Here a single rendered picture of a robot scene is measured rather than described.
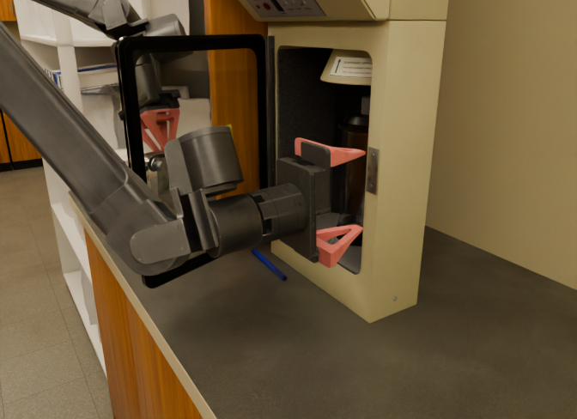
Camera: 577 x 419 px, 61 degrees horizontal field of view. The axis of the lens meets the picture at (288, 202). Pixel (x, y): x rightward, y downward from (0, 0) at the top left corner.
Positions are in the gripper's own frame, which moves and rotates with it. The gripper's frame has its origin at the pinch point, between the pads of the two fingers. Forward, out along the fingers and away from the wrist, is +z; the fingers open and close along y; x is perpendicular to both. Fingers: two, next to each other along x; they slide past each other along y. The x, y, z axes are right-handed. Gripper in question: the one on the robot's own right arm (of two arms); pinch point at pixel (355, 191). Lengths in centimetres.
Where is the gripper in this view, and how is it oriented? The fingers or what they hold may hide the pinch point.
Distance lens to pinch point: 59.3
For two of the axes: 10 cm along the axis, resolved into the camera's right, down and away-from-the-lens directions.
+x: -5.5, -2.8, 7.9
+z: 8.3, -2.1, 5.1
